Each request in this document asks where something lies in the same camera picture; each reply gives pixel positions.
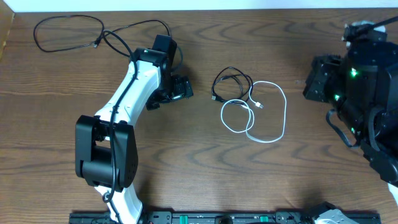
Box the cardboard box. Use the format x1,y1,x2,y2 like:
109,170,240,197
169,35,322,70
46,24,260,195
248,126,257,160
0,0,15,58

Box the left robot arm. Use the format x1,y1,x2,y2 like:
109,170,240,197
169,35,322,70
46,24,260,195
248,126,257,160
75,35,193,223

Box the short black usb cable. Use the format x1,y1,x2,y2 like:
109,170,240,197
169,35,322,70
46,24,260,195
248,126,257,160
210,66,254,105

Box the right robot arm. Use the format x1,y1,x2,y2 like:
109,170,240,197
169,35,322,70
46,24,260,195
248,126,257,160
303,41,397,197

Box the white usb cable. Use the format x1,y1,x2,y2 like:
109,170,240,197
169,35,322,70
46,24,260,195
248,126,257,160
220,80,287,144

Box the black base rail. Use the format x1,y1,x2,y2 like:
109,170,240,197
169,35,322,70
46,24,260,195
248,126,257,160
68,210,381,224

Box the long black cable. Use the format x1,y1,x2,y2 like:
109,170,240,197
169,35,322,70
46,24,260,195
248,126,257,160
32,14,171,54

